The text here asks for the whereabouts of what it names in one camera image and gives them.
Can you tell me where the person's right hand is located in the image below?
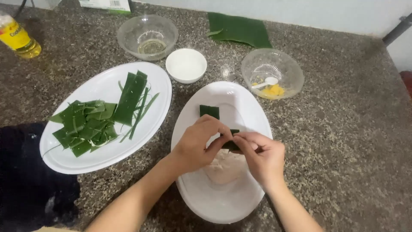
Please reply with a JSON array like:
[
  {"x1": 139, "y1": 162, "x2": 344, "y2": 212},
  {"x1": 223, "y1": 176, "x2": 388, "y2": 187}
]
[{"x1": 232, "y1": 131, "x2": 286, "y2": 191}]

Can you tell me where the person's left hand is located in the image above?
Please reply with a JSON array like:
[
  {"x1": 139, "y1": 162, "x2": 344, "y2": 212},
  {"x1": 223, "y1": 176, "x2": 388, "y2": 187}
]
[{"x1": 171, "y1": 114, "x2": 233, "y2": 176}]

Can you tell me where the green leaf parcel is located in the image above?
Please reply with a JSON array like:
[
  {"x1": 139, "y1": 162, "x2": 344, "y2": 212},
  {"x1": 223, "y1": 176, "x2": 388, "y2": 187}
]
[
  {"x1": 199, "y1": 105, "x2": 220, "y2": 120},
  {"x1": 221, "y1": 129, "x2": 241, "y2": 151}
]

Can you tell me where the wrapped green leaf parcel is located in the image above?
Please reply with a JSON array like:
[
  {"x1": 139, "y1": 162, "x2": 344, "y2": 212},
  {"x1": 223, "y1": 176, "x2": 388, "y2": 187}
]
[{"x1": 199, "y1": 105, "x2": 220, "y2": 120}]

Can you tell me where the pink dough lump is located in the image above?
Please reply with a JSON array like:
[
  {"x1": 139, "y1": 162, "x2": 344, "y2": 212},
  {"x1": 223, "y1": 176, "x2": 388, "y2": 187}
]
[{"x1": 203, "y1": 149, "x2": 248, "y2": 185}]

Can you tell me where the white oval plate with dough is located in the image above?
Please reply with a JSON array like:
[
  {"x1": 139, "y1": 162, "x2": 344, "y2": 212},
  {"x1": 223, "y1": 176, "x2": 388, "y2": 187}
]
[{"x1": 171, "y1": 81, "x2": 273, "y2": 224}]

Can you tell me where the yellow filling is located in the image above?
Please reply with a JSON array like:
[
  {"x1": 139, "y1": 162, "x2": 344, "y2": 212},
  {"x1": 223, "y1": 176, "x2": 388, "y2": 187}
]
[{"x1": 253, "y1": 83, "x2": 286, "y2": 98}]

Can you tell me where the white plastic spoon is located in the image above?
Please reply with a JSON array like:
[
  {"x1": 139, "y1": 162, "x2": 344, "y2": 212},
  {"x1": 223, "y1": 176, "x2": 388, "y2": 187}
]
[{"x1": 251, "y1": 77, "x2": 279, "y2": 90}]

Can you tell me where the small white bowl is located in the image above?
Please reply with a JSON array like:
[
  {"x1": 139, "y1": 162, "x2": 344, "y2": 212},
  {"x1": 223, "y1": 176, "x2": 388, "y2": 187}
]
[{"x1": 165, "y1": 48, "x2": 207, "y2": 84}]

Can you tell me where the white oval plate with leaves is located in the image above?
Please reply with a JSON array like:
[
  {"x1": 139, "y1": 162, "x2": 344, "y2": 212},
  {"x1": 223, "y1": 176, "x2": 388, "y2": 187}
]
[{"x1": 39, "y1": 61, "x2": 172, "y2": 175}]

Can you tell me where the clear bowl with yellow filling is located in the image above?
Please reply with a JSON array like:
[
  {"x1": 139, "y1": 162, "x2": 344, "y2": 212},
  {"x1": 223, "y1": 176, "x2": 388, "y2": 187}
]
[{"x1": 241, "y1": 48, "x2": 304, "y2": 100}]

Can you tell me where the pile of cut green leaves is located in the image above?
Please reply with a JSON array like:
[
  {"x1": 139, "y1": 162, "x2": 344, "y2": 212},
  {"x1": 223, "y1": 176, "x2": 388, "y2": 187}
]
[{"x1": 42, "y1": 70, "x2": 160, "y2": 158}]

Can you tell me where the clear glass bowl with oil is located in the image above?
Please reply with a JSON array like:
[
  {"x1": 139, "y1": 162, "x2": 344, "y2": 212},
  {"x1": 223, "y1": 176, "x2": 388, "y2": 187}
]
[{"x1": 117, "y1": 14, "x2": 179, "y2": 62}]

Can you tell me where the large banana leaf piece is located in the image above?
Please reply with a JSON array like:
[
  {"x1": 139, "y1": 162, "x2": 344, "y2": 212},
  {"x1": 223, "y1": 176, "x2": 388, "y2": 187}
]
[{"x1": 206, "y1": 12, "x2": 273, "y2": 49}]

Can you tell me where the white and green carton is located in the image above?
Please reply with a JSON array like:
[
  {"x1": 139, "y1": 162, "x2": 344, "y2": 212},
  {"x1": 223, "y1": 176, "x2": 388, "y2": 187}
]
[{"x1": 79, "y1": 0, "x2": 132, "y2": 14}]

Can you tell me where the black cloth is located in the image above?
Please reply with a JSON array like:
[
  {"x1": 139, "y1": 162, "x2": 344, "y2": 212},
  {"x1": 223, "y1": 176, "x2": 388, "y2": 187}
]
[{"x1": 0, "y1": 122, "x2": 81, "y2": 232}]

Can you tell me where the dark pipe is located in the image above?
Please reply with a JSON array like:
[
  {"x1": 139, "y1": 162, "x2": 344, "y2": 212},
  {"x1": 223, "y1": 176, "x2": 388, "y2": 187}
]
[{"x1": 382, "y1": 13, "x2": 412, "y2": 46}]

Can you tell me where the cooking oil bottle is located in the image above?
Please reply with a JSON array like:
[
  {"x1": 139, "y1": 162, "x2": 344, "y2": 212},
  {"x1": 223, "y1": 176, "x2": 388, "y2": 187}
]
[{"x1": 0, "y1": 11, "x2": 42, "y2": 59}]

